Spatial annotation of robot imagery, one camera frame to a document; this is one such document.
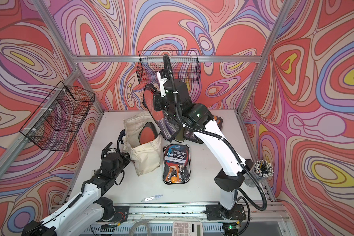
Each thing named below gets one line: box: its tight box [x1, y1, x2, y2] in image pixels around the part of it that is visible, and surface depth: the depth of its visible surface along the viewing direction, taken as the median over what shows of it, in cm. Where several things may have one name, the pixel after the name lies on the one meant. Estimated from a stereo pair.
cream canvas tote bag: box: [122, 110, 162, 176], surface depth 84 cm
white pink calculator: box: [172, 221, 204, 236], surface depth 69 cm
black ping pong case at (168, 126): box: [142, 83, 182, 141], surface depth 68 cm
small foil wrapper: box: [140, 194, 163, 203], surface depth 80 cm
